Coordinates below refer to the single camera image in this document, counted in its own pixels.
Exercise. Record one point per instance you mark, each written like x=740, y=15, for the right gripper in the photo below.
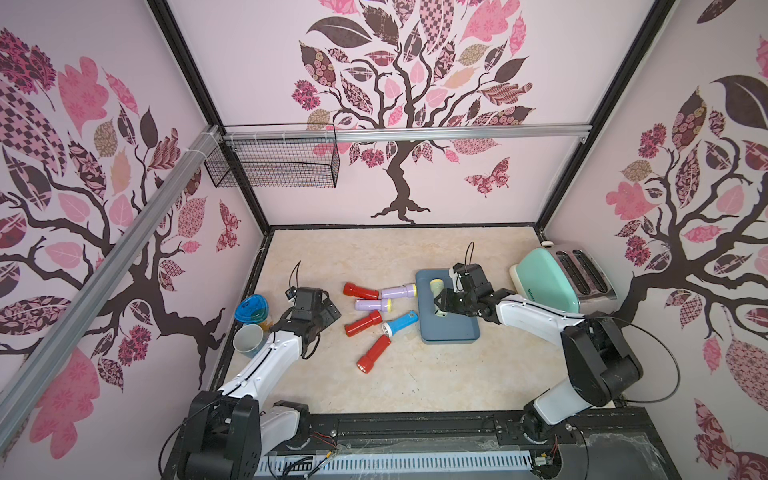
x=458, y=299

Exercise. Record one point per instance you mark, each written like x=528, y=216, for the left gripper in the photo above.
x=329, y=315

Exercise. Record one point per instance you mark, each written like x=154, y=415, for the red flashlight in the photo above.
x=372, y=319
x=366, y=363
x=359, y=292

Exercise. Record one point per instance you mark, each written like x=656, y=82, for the purple flashlight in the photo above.
x=381, y=305
x=397, y=292

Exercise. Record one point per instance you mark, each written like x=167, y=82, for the blue flashlight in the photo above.
x=392, y=327

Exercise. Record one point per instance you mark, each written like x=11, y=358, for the pale green flashlight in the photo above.
x=439, y=289

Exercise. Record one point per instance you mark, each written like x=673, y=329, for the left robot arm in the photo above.
x=227, y=432

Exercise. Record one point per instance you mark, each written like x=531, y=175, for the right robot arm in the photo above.
x=599, y=361

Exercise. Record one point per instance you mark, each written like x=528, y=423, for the blue-lid printed cup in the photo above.
x=254, y=310

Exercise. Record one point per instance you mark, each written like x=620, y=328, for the mint green toaster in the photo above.
x=566, y=277

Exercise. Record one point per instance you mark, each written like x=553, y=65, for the white slotted cable duct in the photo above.
x=358, y=465

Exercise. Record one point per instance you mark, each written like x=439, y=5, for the black wire basket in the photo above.
x=276, y=155

